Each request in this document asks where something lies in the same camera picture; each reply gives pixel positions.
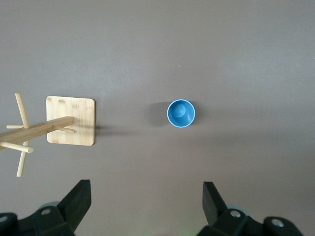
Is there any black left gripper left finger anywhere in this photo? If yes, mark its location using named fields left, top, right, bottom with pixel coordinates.
left=0, top=179, right=92, bottom=236

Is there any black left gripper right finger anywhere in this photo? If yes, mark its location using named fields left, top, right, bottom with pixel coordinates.
left=198, top=181, right=305, bottom=236

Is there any light blue plastic cup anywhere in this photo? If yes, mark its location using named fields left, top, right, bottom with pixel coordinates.
left=166, top=99, right=196, bottom=128

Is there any wooden cup rack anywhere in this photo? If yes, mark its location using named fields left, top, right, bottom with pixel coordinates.
left=0, top=92, right=96, bottom=177

